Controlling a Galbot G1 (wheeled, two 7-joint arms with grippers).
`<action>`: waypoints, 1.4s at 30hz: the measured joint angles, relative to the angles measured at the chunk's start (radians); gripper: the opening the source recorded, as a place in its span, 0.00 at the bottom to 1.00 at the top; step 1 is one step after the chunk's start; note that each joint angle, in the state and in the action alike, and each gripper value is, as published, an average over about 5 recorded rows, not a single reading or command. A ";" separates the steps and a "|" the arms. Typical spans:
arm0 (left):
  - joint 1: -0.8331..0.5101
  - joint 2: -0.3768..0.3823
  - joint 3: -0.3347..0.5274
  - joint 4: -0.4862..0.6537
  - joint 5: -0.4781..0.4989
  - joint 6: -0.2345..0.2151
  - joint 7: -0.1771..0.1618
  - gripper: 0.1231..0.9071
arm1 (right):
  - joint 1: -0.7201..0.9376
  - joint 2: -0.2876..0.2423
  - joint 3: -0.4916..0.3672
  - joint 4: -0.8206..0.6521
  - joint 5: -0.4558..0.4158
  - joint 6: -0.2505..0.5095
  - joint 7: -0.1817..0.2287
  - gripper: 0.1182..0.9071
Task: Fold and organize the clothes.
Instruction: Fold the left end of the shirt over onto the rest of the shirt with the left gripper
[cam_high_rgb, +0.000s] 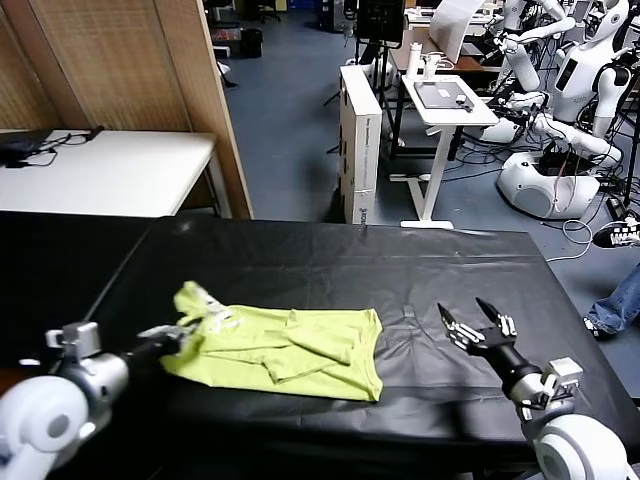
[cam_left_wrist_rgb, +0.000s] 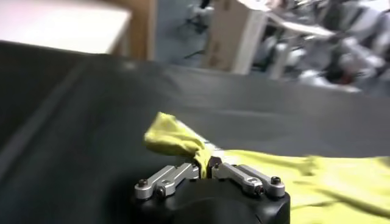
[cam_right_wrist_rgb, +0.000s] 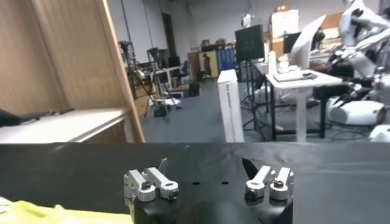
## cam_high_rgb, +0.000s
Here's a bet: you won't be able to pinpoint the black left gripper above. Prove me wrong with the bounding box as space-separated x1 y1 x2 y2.
124 324 199 374

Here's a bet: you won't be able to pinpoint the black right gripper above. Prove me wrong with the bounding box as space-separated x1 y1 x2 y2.
437 298 544 401

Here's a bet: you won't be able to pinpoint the yellow-green t-shirt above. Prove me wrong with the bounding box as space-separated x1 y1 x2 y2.
160 280 384 402

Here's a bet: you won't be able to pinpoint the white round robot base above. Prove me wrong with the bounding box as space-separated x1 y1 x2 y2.
496 149 601 221

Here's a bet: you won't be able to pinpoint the blue jeans leg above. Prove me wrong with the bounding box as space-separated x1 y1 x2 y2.
584 264 640 336

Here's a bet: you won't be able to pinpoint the black table cover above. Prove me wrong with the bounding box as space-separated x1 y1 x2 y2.
0 210 640 480

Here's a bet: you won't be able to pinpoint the white table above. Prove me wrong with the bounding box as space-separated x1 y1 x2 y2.
0 129 232 219

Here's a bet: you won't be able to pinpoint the white robot shell part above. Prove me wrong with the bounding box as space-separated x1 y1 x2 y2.
475 115 524 144

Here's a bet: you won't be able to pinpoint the white standing desk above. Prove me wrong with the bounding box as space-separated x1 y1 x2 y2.
389 74 501 230

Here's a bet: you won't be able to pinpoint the tall white cardboard box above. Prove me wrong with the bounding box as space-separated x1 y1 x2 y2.
338 65 383 225

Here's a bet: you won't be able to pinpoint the grey laptop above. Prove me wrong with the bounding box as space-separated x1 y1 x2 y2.
413 81 470 109

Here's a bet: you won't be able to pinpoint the black pouch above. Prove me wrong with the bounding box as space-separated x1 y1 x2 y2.
0 130 51 157

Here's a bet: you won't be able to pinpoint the white humanoid robot black joints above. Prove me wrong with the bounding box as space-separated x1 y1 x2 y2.
530 0 635 169

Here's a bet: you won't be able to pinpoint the wooden partition screen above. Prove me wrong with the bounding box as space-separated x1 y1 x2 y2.
0 0 254 220

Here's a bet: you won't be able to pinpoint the black tripod stand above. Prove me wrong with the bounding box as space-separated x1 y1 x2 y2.
323 74 347 107

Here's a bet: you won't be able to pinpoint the brown wooden table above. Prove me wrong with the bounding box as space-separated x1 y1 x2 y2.
389 27 502 76

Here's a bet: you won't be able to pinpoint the white curved panel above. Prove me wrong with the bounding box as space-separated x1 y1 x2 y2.
429 0 485 64

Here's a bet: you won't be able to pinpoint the black bin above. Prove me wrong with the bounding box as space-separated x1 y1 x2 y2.
239 28 264 58

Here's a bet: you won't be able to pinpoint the black monitor on stand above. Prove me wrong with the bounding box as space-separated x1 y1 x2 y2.
354 0 405 50

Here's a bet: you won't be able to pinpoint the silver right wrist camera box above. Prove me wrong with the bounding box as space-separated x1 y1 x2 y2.
532 357 584 409

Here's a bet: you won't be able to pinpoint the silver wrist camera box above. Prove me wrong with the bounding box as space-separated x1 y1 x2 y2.
532 357 584 409
45 322 101 359

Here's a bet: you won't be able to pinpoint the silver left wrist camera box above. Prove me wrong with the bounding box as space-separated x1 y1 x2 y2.
45 322 101 359

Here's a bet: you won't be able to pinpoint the white floor cable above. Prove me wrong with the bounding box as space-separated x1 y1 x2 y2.
545 215 640 263

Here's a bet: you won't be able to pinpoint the black cable with adapter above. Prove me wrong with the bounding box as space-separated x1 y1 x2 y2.
0 125 105 170

